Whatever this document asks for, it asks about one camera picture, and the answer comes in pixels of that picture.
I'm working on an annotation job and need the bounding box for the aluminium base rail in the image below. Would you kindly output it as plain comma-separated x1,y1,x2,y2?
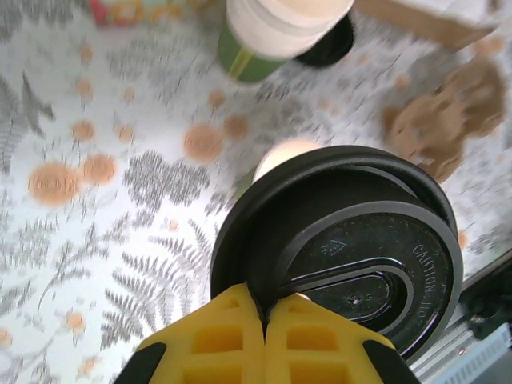
407,311,512,384

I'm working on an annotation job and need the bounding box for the stack of green paper cups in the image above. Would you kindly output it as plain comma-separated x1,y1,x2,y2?
218,0,357,84

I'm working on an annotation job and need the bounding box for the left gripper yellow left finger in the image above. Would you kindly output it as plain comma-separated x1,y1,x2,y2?
123,282,268,384

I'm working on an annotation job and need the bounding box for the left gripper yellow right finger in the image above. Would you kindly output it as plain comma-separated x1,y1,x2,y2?
265,293,422,384

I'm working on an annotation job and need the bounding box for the landscape print paper gift bag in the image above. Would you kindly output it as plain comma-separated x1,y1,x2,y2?
88,0,227,28

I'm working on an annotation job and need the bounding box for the stack of black cup lids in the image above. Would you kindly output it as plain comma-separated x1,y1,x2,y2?
294,15,356,68

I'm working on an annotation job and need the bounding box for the brown cardboard napkin tray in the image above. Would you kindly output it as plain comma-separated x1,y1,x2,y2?
355,0,501,51

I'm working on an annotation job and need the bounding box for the single black cup lid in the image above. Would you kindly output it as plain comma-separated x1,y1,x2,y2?
210,146,465,361

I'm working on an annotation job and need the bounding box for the floral tablecloth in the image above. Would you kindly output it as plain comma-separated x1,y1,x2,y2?
0,0,512,384

